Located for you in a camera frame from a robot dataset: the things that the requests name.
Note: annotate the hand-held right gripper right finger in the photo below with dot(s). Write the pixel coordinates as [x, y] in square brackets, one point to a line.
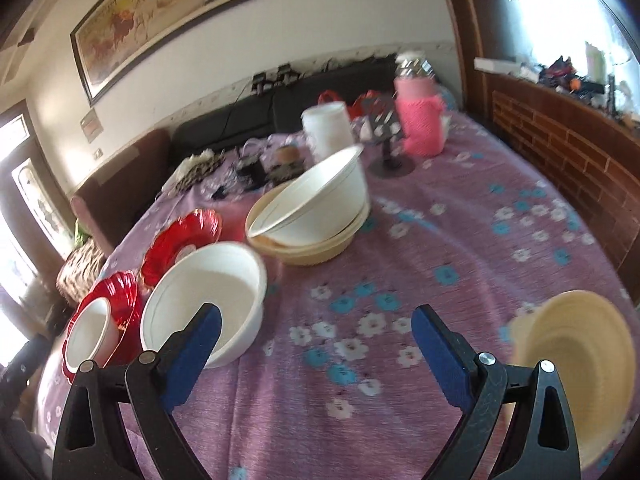
[440, 355]

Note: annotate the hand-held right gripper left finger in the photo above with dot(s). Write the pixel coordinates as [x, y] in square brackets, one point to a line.
[195, 355]

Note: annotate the white bowl with lined rim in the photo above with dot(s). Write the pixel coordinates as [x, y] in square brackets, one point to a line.
[325, 195]

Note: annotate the red glass plate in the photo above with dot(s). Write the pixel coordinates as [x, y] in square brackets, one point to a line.
[175, 235]
[127, 300]

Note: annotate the purple floral tablecloth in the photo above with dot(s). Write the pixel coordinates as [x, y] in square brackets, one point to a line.
[400, 270]

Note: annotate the small white bowl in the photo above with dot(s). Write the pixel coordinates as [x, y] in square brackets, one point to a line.
[90, 332]

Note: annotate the cream bowl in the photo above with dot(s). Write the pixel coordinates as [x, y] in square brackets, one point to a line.
[575, 340]
[310, 255]

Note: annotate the leopard print stool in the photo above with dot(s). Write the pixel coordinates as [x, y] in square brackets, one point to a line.
[80, 265]

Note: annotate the small black gadget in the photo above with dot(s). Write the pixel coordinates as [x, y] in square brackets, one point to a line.
[220, 193]

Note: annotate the green cloth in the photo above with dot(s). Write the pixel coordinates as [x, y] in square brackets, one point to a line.
[81, 230]

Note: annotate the leopard print cloth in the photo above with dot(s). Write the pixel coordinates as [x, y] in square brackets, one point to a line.
[200, 172]

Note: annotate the white cloth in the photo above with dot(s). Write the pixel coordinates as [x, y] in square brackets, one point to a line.
[184, 166]

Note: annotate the black cylindrical device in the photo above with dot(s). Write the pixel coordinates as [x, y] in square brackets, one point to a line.
[250, 170]

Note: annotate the brown armchair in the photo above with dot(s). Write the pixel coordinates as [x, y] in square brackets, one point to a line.
[125, 175]

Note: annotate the black phone stand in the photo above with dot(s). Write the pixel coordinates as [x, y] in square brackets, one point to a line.
[392, 160]

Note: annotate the black device with brown cap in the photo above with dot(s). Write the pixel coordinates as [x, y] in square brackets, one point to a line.
[287, 165]

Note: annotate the wooden glass door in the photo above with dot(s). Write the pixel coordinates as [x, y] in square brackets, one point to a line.
[30, 195]

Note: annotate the brick pattern cabinet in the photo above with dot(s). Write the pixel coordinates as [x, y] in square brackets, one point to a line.
[565, 160]

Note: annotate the pink sleeved thermos bottle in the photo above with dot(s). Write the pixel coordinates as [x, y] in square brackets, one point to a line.
[420, 115]

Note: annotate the black sofa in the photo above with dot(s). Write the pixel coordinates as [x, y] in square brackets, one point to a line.
[250, 115]

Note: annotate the white plastic jar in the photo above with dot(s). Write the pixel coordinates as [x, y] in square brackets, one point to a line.
[327, 127]

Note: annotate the black battery charger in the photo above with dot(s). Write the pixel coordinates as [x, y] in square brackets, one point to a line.
[260, 83]
[288, 74]

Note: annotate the pile of dark clutter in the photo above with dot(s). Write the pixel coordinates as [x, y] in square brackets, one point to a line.
[562, 72]

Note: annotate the framed painting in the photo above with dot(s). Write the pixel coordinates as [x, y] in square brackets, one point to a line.
[150, 25]

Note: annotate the red wall plaque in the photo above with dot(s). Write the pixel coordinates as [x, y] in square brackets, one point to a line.
[91, 126]

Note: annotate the wooden door frame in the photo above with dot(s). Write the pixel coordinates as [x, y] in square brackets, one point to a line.
[462, 35]

